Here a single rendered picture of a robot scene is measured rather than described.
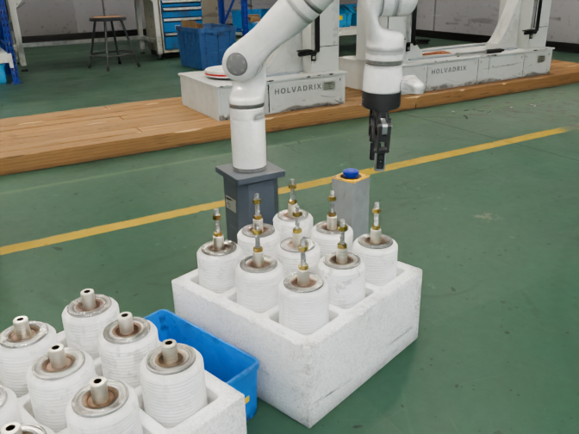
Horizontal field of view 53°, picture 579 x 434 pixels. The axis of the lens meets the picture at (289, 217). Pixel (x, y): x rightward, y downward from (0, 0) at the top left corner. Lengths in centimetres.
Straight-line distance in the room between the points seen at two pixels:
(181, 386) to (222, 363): 32
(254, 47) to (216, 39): 416
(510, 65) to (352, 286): 345
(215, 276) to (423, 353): 49
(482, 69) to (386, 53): 316
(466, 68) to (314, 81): 119
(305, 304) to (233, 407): 24
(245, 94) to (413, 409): 85
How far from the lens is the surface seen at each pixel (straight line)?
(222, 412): 94
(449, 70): 404
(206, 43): 557
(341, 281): 115
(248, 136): 153
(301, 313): 108
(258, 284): 114
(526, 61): 459
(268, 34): 146
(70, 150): 288
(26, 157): 285
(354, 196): 145
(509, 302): 161
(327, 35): 348
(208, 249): 125
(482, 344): 142
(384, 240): 127
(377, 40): 113
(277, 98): 329
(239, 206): 157
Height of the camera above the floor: 78
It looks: 22 degrees down
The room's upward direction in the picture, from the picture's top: 1 degrees counter-clockwise
